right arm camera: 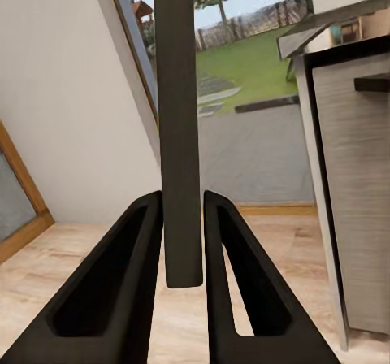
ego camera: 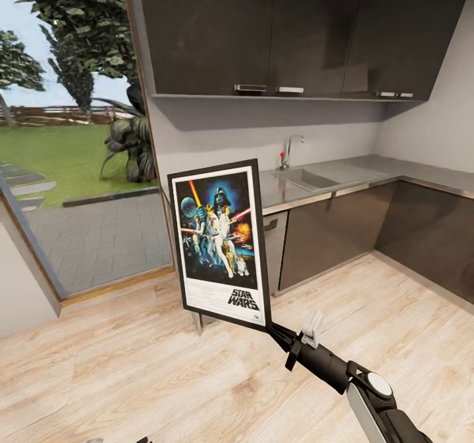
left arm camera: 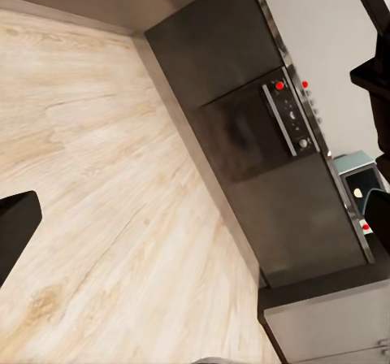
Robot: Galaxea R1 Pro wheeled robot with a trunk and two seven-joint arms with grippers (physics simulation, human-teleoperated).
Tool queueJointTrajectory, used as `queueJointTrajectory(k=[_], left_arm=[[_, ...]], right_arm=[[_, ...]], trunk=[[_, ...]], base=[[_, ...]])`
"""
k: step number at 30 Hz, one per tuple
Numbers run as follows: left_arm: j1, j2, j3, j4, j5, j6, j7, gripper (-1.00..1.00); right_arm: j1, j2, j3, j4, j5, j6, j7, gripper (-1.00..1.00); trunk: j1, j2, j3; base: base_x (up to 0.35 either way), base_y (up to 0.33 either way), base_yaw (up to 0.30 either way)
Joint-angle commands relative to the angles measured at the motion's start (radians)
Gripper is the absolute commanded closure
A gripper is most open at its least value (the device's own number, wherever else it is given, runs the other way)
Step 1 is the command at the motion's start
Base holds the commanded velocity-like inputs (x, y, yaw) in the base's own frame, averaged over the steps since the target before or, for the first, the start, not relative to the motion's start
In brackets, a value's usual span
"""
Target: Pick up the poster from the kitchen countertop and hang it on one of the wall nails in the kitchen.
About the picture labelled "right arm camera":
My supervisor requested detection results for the poster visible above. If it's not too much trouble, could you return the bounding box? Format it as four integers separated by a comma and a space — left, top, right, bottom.
154, 0, 203, 288

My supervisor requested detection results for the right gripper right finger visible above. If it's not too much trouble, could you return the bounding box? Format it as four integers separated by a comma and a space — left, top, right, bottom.
202, 191, 340, 364

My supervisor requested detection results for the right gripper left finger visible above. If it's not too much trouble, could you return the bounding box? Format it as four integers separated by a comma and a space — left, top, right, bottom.
0, 190, 163, 364

